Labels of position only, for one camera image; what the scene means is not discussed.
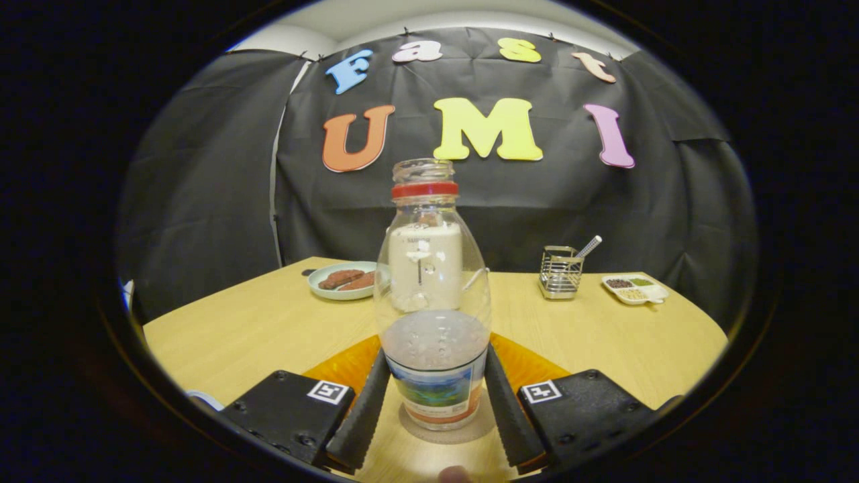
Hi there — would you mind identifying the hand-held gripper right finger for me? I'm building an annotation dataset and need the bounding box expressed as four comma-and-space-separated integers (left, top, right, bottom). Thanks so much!
483, 333, 683, 470

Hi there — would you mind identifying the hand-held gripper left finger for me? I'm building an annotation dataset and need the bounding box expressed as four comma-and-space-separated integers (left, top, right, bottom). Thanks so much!
221, 335, 392, 474

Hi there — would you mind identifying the clear plastic juice bottle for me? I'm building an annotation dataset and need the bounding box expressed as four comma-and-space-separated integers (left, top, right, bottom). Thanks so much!
373, 158, 492, 431

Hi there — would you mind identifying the white cup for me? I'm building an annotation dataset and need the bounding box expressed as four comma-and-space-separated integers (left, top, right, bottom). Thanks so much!
185, 390, 225, 412

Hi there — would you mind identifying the wooden table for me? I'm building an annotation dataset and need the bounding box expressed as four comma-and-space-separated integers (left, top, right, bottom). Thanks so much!
143, 256, 729, 482

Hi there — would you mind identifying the pale green plate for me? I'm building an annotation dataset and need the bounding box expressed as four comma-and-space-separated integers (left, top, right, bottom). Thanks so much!
308, 261, 380, 301

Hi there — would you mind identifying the white toaster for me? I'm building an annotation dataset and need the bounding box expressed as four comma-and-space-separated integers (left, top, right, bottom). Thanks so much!
388, 223, 464, 313

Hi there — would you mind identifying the white divided condiment dish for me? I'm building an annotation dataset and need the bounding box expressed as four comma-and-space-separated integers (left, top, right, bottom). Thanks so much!
602, 274, 670, 306

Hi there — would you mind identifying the metal spoon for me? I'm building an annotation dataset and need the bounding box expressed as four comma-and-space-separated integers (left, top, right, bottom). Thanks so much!
570, 235, 603, 262

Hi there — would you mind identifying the metal wire utensil holder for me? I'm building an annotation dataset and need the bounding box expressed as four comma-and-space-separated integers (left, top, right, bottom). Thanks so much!
539, 246, 583, 300

